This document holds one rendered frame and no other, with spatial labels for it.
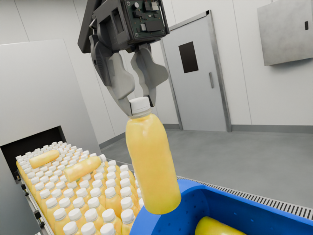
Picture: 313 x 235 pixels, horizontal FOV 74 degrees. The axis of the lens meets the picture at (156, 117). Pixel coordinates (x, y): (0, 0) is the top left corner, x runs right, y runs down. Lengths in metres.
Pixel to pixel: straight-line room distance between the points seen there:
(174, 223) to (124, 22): 0.46
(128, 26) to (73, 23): 5.02
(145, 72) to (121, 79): 0.06
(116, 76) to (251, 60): 3.54
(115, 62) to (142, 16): 0.07
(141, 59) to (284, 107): 3.55
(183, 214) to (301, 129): 3.41
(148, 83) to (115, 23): 0.11
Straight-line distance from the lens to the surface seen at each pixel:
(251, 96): 3.91
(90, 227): 0.73
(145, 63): 0.34
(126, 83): 0.29
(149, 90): 0.34
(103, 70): 0.31
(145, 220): 0.47
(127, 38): 0.26
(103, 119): 5.17
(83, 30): 0.38
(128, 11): 0.28
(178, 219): 0.57
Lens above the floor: 1.49
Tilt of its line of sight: 13 degrees down
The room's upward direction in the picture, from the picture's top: 15 degrees counter-clockwise
